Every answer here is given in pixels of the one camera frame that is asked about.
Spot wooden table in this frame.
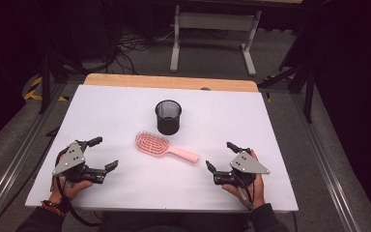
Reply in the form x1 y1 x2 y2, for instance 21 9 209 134
83 72 260 94

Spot pink hairbrush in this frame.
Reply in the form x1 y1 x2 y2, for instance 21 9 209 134
134 130 200 164

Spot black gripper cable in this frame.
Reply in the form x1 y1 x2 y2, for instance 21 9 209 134
55 176 101 227
237 180 256 211

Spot white metal desk frame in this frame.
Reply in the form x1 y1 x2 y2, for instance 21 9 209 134
169 4 263 77

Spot yellow black hazard tape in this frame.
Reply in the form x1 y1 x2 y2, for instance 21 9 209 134
23 74 70 102

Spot white board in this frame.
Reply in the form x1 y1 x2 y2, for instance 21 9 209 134
24 84 300 214

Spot person's right hand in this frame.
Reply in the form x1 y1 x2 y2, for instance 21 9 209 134
221 149 267 210

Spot black metal stand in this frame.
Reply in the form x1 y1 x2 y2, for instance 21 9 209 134
38 52 90 115
258 62 317 124

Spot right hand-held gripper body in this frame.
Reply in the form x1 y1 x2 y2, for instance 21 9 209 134
214 148 271 189

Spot aluminium rail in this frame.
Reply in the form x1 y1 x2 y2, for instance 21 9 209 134
0 82 67 232
290 92 363 232

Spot black mesh pen cup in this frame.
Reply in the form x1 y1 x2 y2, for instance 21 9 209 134
155 99 183 136

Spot bundle of floor cables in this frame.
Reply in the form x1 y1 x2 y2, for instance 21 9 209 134
107 27 177 75

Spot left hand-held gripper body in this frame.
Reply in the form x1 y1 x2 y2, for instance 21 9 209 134
51 140 107 185

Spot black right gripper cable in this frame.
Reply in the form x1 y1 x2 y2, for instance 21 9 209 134
237 180 256 211

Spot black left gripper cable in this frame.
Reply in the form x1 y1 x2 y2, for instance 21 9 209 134
55 176 101 227

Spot person's left hand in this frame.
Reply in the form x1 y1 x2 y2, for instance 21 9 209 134
48 154 94 205

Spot beaded bracelet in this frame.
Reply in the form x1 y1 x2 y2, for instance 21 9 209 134
40 199 68 218

